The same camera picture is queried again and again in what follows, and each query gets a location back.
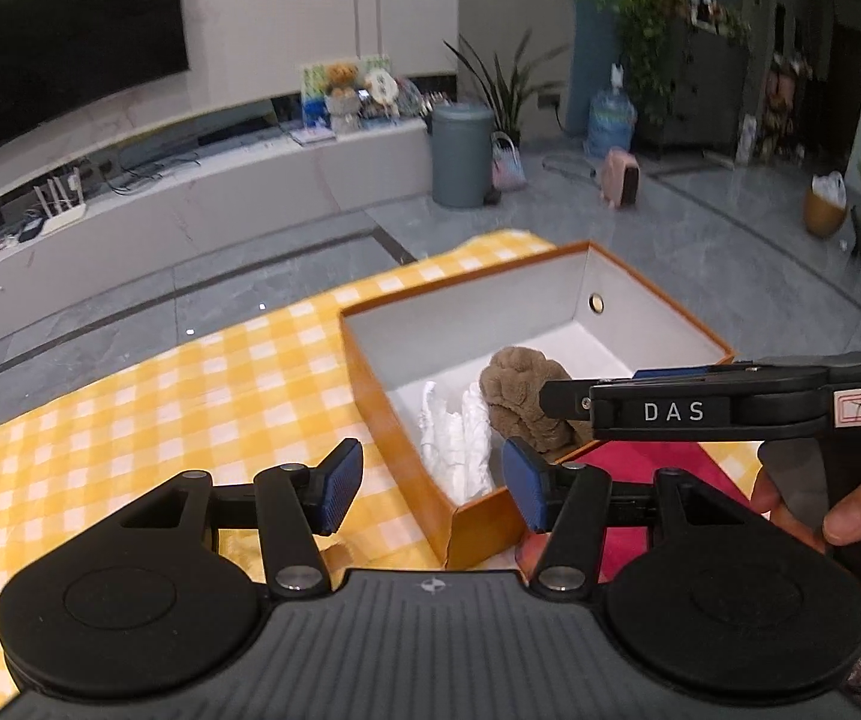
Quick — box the white bubble wrap bundle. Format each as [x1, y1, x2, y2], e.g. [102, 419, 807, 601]
[417, 380, 495, 507]

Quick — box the person's right hand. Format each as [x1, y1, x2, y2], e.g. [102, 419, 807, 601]
[751, 470, 861, 553]

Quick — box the pink box of red items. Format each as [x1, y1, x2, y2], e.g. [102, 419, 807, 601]
[515, 439, 752, 587]

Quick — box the orange cardboard box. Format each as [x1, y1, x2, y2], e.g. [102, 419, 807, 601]
[339, 242, 734, 571]

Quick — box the pink space heater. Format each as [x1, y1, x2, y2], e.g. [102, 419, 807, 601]
[601, 148, 640, 208]

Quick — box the wicker basket with bag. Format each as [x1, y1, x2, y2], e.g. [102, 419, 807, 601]
[803, 171, 848, 239]

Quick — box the pastel woven bag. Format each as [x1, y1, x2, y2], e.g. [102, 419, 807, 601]
[492, 132, 528, 193]

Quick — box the blue water jug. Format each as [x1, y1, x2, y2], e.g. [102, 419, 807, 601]
[585, 65, 637, 160]

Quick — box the dark cabinet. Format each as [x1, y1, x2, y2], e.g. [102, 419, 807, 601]
[637, 20, 749, 153]

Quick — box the grey trash can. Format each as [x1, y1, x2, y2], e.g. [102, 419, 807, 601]
[430, 103, 494, 210]

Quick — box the snake plant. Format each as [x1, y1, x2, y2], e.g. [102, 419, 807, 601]
[443, 28, 569, 146]

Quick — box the white wifi router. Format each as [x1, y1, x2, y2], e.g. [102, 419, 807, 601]
[33, 167, 87, 236]

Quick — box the white TV console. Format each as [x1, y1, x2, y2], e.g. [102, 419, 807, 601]
[0, 121, 432, 340]

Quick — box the leafy green pothos plant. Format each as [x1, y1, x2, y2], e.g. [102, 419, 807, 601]
[598, 0, 686, 127]

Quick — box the green picture card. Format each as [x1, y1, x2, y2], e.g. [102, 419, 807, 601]
[300, 54, 399, 127]

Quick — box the teddy bear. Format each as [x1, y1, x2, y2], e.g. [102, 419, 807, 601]
[325, 62, 360, 135]

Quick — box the black television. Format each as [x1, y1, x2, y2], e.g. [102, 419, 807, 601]
[0, 0, 190, 148]

